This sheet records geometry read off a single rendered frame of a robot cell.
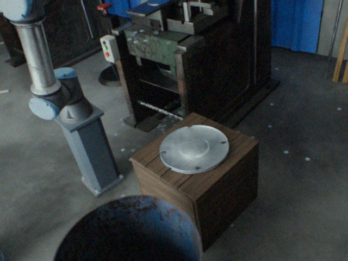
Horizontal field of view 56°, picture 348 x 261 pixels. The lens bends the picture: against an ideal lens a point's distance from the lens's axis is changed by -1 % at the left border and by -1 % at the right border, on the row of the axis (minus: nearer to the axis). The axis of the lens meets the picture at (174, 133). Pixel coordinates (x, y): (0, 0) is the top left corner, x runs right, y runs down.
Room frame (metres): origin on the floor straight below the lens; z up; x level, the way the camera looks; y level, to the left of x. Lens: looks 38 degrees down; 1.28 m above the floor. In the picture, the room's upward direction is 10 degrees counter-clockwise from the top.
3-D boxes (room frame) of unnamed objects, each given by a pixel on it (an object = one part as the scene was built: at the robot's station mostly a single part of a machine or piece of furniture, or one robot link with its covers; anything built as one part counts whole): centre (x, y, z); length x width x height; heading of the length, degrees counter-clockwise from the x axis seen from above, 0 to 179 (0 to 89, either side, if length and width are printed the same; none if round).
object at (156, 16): (1.68, 0.00, 0.72); 0.25 x 0.14 x 0.14; 133
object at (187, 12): (1.58, -0.16, 0.75); 0.03 x 0.03 x 0.10; 43
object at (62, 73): (1.32, 0.44, 0.62); 0.13 x 0.12 x 0.14; 160
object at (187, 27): (1.80, -0.13, 0.68); 0.45 x 0.30 x 0.06; 43
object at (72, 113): (1.32, 0.44, 0.50); 0.15 x 0.15 x 0.10
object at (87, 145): (1.32, 0.44, 0.23); 0.19 x 0.19 x 0.45; 35
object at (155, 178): (1.04, -0.07, 0.18); 0.40 x 0.38 x 0.35; 129
